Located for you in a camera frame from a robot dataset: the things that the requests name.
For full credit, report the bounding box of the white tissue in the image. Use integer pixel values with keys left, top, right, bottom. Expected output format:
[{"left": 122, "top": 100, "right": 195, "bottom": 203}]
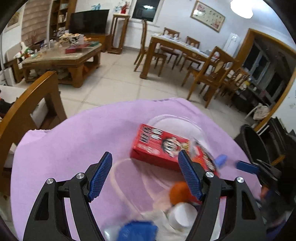
[{"left": 104, "top": 208, "right": 220, "bottom": 241}]

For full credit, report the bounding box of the black trash bin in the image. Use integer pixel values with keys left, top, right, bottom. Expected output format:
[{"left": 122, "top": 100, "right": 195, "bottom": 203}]
[{"left": 234, "top": 125, "right": 280, "bottom": 165}]

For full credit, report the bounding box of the blue clip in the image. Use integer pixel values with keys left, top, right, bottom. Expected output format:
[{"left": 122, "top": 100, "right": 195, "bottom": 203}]
[{"left": 214, "top": 154, "right": 227, "bottom": 169}]

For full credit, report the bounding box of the small red box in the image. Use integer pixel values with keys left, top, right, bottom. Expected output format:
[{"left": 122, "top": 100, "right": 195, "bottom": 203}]
[{"left": 190, "top": 141, "right": 218, "bottom": 175}]

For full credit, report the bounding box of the orange ball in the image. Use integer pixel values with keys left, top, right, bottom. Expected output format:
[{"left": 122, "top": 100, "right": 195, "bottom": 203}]
[{"left": 169, "top": 181, "right": 201, "bottom": 205}]

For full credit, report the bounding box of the blue tissue pack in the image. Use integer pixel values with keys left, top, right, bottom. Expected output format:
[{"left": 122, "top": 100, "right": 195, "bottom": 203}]
[{"left": 117, "top": 221, "right": 158, "bottom": 241}]

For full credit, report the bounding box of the purple tablecloth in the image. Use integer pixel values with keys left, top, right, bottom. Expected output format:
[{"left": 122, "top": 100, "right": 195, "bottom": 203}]
[{"left": 11, "top": 98, "right": 261, "bottom": 240}]

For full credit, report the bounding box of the red snack box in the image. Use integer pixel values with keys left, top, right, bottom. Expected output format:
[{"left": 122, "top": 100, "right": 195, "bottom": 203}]
[{"left": 130, "top": 124, "right": 190, "bottom": 171}]

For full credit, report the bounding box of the wooden dining chair near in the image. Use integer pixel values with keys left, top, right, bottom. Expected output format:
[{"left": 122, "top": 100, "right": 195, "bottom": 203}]
[{"left": 182, "top": 46, "right": 239, "bottom": 108}]

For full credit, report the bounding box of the wooden dining chair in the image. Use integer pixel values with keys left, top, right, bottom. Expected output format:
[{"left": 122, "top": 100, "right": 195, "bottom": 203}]
[
  {"left": 134, "top": 19, "right": 167, "bottom": 77},
  {"left": 182, "top": 46, "right": 239, "bottom": 108}
]

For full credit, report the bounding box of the white air conditioner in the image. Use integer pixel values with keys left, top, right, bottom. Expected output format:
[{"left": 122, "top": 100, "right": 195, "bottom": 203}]
[{"left": 223, "top": 33, "right": 240, "bottom": 57}]

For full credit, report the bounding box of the wooden sofa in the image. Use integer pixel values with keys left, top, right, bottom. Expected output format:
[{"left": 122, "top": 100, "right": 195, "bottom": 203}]
[{"left": 1, "top": 71, "right": 67, "bottom": 196}]

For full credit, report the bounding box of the wooden dining table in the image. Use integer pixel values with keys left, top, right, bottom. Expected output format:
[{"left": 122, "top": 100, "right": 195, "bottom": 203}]
[{"left": 139, "top": 33, "right": 218, "bottom": 80}]

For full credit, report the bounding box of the wooden dining chair left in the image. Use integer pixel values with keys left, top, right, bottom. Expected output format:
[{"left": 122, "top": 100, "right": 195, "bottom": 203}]
[{"left": 134, "top": 19, "right": 167, "bottom": 77}]

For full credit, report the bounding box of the round ceiling lamp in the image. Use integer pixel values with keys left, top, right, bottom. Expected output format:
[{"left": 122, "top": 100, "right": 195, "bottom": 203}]
[{"left": 230, "top": 0, "right": 253, "bottom": 19}]

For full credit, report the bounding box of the wooden coffee table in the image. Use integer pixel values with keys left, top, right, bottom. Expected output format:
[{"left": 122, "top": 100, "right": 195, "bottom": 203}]
[{"left": 22, "top": 42, "right": 102, "bottom": 88}]

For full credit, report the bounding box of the framed flower painting right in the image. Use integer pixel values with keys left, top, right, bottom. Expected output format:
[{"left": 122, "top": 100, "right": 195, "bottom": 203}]
[{"left": 190, "top": 1, "right": 225, "bottom": 33}]

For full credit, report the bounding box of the tall wooden plant stand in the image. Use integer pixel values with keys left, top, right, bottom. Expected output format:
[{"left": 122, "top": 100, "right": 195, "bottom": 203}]
[{"left": 107, "top": 14, "right": 130, "bottom": 55}]

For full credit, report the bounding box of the black television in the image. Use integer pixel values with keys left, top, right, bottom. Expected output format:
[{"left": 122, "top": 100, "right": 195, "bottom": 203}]
[{"left": 69, "top": 9, "right": 109, "bottom": 34}]

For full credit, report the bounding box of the wooden bookshelf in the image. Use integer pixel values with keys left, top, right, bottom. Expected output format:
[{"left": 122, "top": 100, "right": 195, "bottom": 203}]
[{"left": 49, "top": 0, "right": 77, "bottom": 39}]

